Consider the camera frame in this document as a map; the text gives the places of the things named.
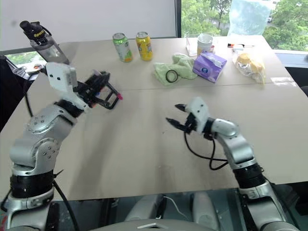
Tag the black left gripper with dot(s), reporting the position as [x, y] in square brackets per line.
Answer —
[87, 92]

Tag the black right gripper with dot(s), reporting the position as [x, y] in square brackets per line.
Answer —
[191, 124]

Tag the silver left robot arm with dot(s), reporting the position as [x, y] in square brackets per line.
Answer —
[41, 144]

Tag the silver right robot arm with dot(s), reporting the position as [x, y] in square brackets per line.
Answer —
[240, 149]

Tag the black tape roll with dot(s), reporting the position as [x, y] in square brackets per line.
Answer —
[167, 76]

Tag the green drink can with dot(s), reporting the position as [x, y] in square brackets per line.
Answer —
[123, 48]

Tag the light green cloth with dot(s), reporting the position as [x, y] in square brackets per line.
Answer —
[185, 66]

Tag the purple tissue pack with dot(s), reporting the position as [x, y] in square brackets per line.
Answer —
[209, 66]

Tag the white orange small object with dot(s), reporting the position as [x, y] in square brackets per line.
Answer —
[37, 68]

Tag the yellow drink can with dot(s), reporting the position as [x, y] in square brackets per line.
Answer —
[144, 47]

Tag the grey sports water bottle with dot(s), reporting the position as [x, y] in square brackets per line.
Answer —
[45, 43]

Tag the clear acrylic box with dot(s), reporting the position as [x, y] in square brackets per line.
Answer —
[191, 45]

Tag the white paper cup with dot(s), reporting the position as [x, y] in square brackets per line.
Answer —
[204, 44]

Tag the black chair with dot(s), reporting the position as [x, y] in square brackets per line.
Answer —
[10, 91]

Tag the clear bag of yellow items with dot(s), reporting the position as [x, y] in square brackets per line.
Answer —
[250, 65]

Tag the black marker with red cap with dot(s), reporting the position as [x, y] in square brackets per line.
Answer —
[240, 45]

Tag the grey rounded shape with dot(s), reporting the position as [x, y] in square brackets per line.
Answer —
[204, 207]
[144, 207]

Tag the grey robot torso top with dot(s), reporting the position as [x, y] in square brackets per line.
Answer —
[156, 225]

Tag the translucent blue plastic bag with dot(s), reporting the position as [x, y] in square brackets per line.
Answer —
[247, 16]

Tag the dark side desk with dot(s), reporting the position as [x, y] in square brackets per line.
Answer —
[293, 62]

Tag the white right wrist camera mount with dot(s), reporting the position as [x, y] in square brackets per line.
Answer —
[199, 113]

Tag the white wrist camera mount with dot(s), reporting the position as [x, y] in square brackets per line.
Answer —
[199, 113]
[59, 75]

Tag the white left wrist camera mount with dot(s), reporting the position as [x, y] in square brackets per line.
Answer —
[59, 75]

